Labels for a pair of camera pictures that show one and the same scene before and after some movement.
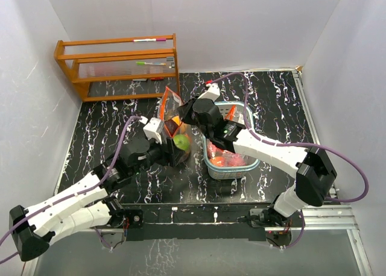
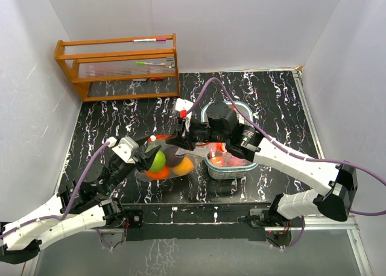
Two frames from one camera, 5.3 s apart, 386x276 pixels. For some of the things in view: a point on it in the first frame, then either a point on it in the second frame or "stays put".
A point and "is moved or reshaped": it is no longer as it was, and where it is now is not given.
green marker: x=144 y=63 stays put
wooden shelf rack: x=117 y=68 stays put
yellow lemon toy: x=177 y=119 is moved or reshaped
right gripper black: x=185 y=110 -> x=186 y=141
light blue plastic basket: x=236 y=111 stays put
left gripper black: x=170 y=153 -> x=146 y=161
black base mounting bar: x=197 y=221 stays put
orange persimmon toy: x=186 y=155 -> x=162 y=175
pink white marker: x=149 y=40 stays put
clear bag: x=219 y=157 stays put
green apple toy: x=181 y=141 is moved or reshaped
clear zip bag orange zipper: x=174 y=127 -> x=171 y=161
